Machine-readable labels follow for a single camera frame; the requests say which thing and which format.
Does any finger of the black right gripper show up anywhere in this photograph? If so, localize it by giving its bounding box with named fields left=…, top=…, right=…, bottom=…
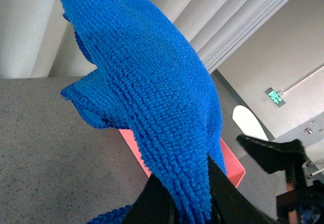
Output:
left=208, top=156, right=277, bottom=224

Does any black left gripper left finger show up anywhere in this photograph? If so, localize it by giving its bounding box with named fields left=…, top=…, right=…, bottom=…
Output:
left=122, top=174, right=177, bottom=224

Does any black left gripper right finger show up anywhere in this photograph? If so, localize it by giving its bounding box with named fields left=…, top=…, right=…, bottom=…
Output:
left=236, top=134, right=307, bottom=174

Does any blue microfiber cloth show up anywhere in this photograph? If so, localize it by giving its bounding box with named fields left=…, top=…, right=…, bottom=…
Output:
left=61, top=0, right=225, bottom=223

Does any pink plastic box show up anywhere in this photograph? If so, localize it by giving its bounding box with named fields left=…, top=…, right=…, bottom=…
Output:
left=119, top=129, right=246, bottom=188

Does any white rounded board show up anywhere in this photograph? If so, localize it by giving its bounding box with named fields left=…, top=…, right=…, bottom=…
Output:
left=232, top=105, right=268, bottom=141

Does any green exit sign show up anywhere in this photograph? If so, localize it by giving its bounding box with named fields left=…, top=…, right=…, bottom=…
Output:
left=265, top=88, right=286, bottom=107

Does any white pleated curtain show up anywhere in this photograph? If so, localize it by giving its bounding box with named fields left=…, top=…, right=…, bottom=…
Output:
left=1, top=0, right=288, bottom=79

